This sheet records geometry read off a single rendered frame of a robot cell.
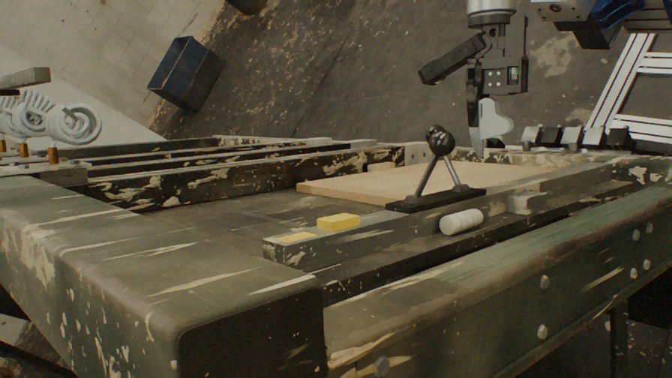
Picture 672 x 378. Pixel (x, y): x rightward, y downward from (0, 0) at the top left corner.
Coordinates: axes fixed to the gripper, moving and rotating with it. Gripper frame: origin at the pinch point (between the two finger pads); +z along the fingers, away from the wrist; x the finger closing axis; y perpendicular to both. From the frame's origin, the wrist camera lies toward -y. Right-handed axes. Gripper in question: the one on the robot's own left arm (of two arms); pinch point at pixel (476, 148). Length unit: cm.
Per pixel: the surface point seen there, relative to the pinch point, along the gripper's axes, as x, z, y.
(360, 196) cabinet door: 9.8, 11.0, -25.7
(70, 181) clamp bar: -25, 4, -66
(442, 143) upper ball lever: -13.9, -1.9, -1.4
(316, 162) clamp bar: 28, 6, -47
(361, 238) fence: -24.2, 9.7, -9.2
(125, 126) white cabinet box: 224, 5, -347
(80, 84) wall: 278, -36, -472
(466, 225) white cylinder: -7.6, 10.9, 0.5
